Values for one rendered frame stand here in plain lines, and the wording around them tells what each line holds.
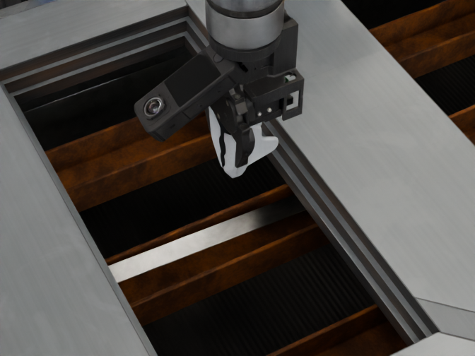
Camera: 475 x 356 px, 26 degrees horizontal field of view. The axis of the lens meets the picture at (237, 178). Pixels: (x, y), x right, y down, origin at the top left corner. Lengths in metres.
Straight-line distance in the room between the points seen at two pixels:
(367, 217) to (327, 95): 0.19
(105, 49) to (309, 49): 0.26
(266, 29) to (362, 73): 0.32
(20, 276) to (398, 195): 0.41
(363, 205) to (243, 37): 0.26
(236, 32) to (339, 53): 0.35
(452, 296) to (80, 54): 0.56
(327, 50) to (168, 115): 0.34
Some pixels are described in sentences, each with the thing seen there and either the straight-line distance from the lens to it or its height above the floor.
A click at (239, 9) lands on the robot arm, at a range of 0.95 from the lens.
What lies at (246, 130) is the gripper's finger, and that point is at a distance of 1.04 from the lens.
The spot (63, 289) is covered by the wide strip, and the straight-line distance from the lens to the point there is 1.07.
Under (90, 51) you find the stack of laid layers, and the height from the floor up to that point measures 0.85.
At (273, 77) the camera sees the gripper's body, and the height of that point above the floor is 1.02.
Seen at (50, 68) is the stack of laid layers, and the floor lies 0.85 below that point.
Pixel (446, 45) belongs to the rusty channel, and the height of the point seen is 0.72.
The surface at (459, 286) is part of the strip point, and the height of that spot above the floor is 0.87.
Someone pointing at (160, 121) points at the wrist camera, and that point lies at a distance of 1.02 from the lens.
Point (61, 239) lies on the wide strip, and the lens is 1.11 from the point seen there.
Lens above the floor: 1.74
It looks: 50 degrees down
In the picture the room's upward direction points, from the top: straight up
